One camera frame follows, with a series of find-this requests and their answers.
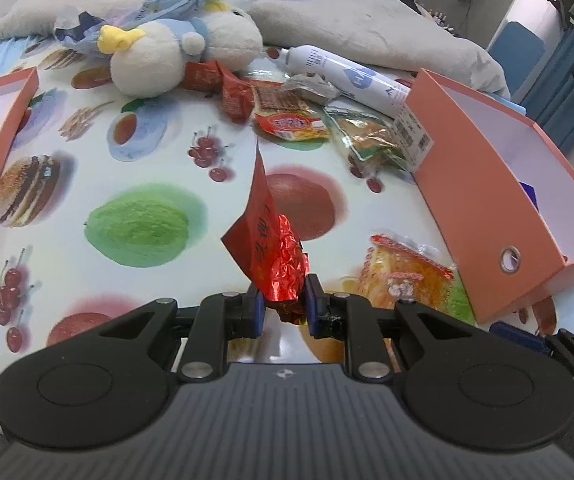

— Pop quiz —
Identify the orange striped snack packet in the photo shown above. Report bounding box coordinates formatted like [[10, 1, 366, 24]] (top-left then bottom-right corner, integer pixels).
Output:
[[252, 81, 316, 116]]

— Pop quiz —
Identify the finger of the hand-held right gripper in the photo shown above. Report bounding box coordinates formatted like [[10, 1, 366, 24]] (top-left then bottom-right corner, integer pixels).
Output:
[[489, 321, 574, 386]]

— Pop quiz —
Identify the fruit print tablecloth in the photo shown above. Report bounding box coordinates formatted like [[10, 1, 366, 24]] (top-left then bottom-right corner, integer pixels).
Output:
[[0, 44, 574, 422]]

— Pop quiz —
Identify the orange clear snack packet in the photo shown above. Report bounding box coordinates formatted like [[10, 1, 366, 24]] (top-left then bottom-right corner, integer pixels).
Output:
[[361, 232, 462, 307]]

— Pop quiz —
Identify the dark blue snack packet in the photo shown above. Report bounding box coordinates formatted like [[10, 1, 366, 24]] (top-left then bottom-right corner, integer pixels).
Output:
[[519, 182, 541, 212]]

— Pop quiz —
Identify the blue curtain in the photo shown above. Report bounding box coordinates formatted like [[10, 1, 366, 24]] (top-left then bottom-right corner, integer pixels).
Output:
[[523, 24, 574, 157]]

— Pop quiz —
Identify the white blue plush penguin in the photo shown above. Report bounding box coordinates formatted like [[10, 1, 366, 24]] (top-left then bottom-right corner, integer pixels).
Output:
[[98, 6, 266, 99]]

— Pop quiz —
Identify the red label snack packet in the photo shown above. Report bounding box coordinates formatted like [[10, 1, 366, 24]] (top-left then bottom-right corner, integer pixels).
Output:
[[254, 110, 332, 143]]

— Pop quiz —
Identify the grey blanket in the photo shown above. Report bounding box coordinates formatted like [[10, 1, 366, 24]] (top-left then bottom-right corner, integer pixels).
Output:
[[0, 0, 510, 99]]

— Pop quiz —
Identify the clear grey snack packet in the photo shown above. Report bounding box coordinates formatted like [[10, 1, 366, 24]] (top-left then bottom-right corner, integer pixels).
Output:
[[282, 74, 340, 106]]

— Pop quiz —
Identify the white spray bottle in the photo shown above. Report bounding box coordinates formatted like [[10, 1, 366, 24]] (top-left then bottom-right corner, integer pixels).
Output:
[[278, 45, 413, 114]]

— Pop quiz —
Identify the red foil packet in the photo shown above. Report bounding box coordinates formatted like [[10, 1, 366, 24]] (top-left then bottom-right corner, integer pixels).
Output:
[[219, 71, 258, 124], [221, 139, 311, 322], [183, 60, 226, 92]]

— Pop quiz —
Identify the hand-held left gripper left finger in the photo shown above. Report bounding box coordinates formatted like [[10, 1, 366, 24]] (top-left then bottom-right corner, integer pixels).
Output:
[[64, 284, 266, 384]]

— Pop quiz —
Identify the green clear snack packet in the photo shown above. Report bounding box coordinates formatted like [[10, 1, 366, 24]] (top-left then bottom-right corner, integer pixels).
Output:
[[324, 107, 418, 174]]

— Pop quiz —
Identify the row of small bottles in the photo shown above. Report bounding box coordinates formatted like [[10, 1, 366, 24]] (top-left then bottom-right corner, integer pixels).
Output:
[[424, 2, 456, 32]]

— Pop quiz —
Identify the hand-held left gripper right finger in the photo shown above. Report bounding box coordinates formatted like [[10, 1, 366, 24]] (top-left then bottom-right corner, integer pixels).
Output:
[[304, 273, 498, 382]]

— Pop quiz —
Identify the deep pink cardboard box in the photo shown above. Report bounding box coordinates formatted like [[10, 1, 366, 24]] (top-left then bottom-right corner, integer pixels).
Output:
[[403, 68, 574, 327]]

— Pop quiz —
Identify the light blue plastic bag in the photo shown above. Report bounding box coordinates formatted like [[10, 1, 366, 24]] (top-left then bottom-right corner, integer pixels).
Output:
[[54, 0, 272, 54]]

